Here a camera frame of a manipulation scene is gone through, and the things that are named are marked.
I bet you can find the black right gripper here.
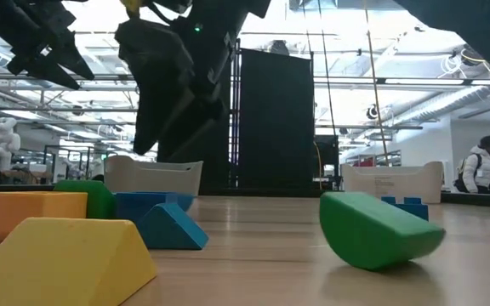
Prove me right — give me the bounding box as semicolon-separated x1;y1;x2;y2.
133;8;246;162

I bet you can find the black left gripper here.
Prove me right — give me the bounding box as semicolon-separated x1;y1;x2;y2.
0;0;95;91

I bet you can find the grey plastic bin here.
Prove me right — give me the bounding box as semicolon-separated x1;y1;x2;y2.
103;155;204;197

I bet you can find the blue wedge block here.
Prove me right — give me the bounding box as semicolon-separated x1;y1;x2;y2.
136;202;209;251

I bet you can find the green rounded-corner block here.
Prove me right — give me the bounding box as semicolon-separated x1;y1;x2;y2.
54;180;117;220

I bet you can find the yellow sloped block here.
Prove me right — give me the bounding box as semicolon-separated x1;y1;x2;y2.
0;217;157;306

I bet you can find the green half-cylinder block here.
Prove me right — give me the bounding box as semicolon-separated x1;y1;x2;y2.
318;190;447;272

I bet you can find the white humanoid robot figure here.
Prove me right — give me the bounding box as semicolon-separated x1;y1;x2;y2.
0;117;21;172

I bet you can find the black folding partition screen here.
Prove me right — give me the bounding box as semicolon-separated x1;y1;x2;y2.
197;38;316;190

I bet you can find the white plastic bin with label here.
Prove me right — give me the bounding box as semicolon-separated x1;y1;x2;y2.
340;161;444;205

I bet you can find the backpack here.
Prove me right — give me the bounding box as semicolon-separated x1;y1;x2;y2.
453;153;482;193

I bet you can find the person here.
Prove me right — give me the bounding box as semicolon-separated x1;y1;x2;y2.
455;135;490;196

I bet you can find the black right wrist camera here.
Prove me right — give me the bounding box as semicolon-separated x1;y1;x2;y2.
115;19;195;110

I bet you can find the black camera cable yellow tag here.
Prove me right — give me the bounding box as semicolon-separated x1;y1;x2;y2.
119;0;174;18

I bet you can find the yellow hanging cable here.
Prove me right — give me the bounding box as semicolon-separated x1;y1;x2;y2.
363;0;390;166

